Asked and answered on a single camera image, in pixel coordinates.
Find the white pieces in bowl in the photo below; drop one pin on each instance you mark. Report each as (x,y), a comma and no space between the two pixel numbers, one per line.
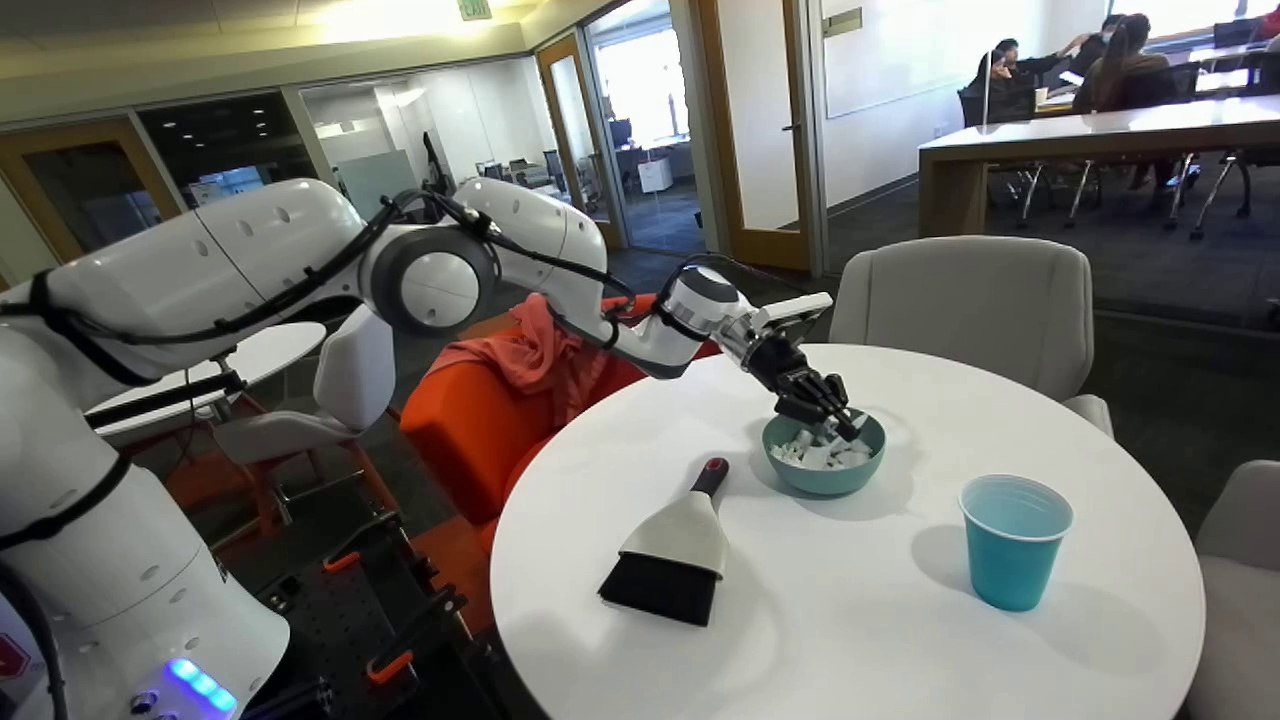
(822,449)

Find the grey chair behind table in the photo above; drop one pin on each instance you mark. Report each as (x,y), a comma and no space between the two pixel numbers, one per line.
(1013,305)

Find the small round white table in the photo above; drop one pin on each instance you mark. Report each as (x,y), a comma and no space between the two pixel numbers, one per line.
(210,383)

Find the blue plastic cup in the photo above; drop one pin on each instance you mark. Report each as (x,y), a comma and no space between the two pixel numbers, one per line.
(1013,528)

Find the salmon cloth on armchair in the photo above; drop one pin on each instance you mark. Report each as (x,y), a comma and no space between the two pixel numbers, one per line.
(536,357)

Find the white brush black bristles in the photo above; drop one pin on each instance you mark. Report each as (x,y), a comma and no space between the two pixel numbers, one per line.
(675,560)

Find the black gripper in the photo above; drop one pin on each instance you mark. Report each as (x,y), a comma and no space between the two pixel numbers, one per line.
(803,391)

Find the teal bowl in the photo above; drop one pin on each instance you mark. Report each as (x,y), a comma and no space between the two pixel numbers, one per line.
(822,485)

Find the seated person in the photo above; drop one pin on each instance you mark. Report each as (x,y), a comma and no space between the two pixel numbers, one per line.
(1116,71)

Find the grey chair at right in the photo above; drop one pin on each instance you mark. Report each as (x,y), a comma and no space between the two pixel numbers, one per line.
(1243,579)

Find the orange armchair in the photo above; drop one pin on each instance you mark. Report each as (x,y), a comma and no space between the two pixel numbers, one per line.
(474,434)

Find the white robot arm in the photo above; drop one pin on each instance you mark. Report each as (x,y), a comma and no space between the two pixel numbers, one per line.
(114,605)

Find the white chair at left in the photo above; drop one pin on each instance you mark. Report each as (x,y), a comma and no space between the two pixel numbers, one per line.
(349,395)

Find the long wooden table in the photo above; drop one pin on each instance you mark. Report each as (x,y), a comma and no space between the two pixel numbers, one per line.
(954,171)

